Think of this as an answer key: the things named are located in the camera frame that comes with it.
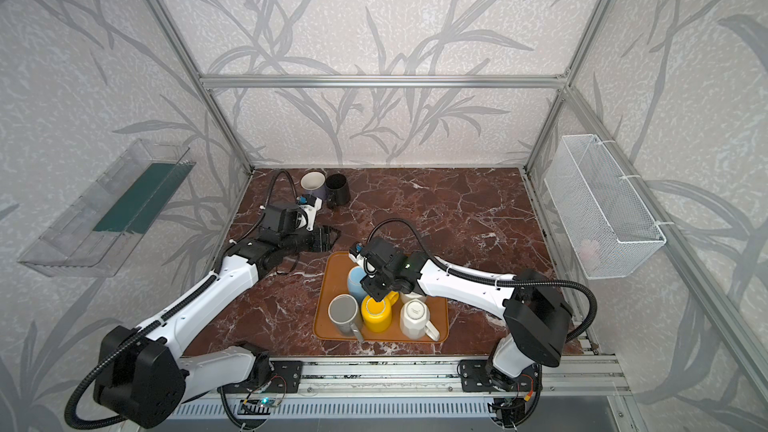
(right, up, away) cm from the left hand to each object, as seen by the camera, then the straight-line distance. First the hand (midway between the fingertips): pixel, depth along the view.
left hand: (337, 224), depth 82 cm
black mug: (-5, +9, +22) cm, 25 cm away
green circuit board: (-16, -42, -11) cm, 46 cm away
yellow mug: (+12, -23, -7) cm, 26 cm away
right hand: (+9, -13, 0) cm, 16 cm away
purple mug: (-15, +13, +27) cm, 33 cm away
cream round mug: (+19, -21, +1) cm, 28 cm away
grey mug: (+3, -21, -8) cm, 23 cm away
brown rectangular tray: (-2, -19, +7) cm, 20 cm away
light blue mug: (+5, -14, -1) cm, 15 cm away
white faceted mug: (+21, -23, -10) cm, 33 cm away
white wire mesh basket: (+61, +3, -21) cm, 64 cm away
